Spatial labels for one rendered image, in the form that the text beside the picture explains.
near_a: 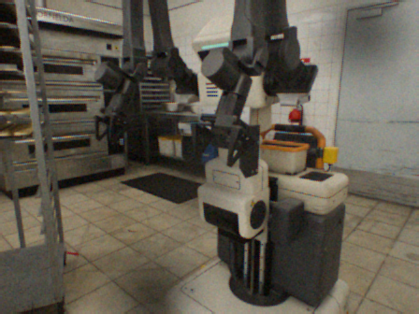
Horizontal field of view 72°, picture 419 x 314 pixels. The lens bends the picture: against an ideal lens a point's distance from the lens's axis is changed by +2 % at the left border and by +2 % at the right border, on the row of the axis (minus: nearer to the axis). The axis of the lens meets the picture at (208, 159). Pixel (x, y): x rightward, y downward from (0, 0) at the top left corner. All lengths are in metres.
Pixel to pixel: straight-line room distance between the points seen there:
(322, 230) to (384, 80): 2.58
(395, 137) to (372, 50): 0.94
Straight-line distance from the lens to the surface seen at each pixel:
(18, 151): 3.72
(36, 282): 1.92
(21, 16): 1.49
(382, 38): 3.63
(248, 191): 0.98
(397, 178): 3.64
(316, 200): 1.15
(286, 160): 1.22
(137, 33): 0.99
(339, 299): 1.51
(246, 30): 0.67
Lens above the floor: 1.13
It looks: 13 degrees down
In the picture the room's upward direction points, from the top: straight up
